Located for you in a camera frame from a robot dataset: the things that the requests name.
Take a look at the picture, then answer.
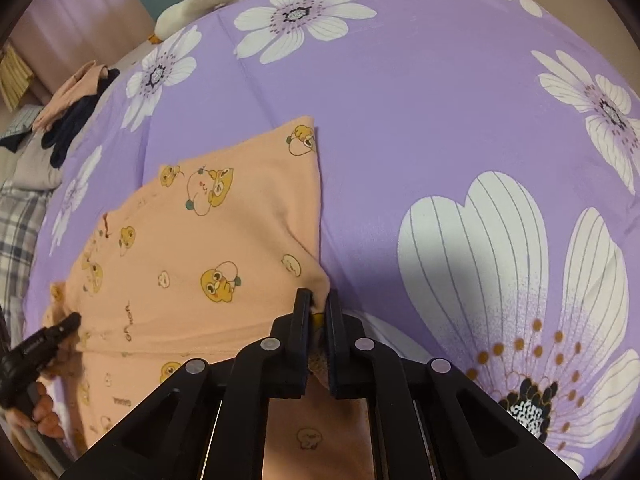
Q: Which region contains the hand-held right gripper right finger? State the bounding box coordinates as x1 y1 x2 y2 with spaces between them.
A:
325 292 585 480

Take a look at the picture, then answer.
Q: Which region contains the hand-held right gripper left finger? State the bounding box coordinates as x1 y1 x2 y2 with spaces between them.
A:
59 287 313 480

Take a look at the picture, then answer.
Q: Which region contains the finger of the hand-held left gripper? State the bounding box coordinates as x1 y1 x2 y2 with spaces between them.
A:
47 311 84 349

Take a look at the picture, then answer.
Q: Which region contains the orange cartoon print garment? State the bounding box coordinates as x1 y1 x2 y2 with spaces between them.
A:
42 116 376 480

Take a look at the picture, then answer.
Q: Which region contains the person's left hand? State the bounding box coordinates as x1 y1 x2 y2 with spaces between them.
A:
10 381 64 441

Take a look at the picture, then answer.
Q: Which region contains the plaid pillow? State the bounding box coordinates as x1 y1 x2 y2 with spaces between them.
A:
0 180 53 341

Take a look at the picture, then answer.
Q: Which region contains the grey cloth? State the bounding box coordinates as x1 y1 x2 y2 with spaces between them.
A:
10 130 66 191

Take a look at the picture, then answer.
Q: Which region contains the navy cloth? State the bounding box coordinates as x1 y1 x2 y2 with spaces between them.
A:
0 67 121 168

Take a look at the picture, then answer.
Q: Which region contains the light blue striped cloth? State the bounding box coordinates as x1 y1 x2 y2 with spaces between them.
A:
0 105 43 142

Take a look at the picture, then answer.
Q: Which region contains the peach cloth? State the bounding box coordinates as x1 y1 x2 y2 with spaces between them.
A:
32 60 108 131

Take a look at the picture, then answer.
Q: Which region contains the purple floral blanket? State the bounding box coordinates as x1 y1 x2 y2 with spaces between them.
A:
30 0 640 478

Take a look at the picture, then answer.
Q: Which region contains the wooden slat mat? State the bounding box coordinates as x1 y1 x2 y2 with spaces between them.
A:
0 42 36 111

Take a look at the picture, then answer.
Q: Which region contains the pink curtain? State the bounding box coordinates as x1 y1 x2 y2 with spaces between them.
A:
10 0 156 106

